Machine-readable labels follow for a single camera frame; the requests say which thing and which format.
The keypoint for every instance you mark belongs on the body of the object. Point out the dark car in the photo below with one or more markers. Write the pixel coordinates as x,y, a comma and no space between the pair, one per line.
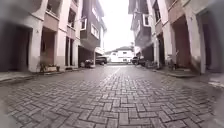
101,60
139,61

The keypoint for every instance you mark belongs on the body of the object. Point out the vehicle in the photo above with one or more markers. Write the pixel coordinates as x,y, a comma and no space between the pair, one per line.
89,63

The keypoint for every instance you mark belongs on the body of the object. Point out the dark brown multi-storey building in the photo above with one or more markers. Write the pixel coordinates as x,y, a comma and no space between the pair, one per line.
89,38

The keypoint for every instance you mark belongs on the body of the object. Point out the white low building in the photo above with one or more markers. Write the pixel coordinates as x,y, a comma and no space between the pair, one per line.
120,55

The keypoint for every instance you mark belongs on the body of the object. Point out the beige building with red-brown doors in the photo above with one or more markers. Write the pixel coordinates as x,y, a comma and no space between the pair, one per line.
186,30

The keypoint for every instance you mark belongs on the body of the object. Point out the grey brick paved road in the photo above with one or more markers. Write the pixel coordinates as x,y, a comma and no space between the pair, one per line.
113,100

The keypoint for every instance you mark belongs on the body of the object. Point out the planter with plants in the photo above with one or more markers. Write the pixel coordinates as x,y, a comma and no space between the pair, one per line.
49,68

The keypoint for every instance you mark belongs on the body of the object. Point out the grey multi-storey building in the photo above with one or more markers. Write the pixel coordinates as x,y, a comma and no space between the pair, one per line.
142,30

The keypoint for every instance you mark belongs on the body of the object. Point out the grey kerbside pavement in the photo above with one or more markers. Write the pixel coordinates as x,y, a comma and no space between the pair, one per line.
186,73
16,76

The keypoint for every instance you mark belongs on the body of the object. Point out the beige building with balconies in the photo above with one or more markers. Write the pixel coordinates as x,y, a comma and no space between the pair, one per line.
36,36

